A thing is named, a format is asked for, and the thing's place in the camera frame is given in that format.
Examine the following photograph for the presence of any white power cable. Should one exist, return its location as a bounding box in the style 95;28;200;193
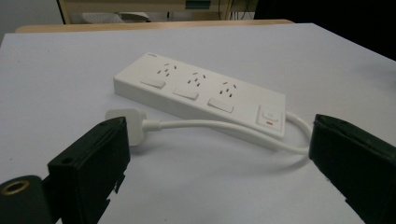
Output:
159;111;313;156

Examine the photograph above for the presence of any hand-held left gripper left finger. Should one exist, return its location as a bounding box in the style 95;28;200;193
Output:
47;116;132;224

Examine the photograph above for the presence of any wooden table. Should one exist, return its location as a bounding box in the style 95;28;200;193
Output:
14;19;295;34

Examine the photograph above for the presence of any beige cabinet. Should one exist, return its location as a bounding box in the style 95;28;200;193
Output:
56;0;260;25

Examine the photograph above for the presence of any white power plug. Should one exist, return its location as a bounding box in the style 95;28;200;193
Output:
105;107;163;147

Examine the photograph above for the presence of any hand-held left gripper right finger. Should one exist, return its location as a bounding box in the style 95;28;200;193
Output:
308;113;396;224

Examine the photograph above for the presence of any white power strip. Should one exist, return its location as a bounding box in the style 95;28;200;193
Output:
113;51;287;151

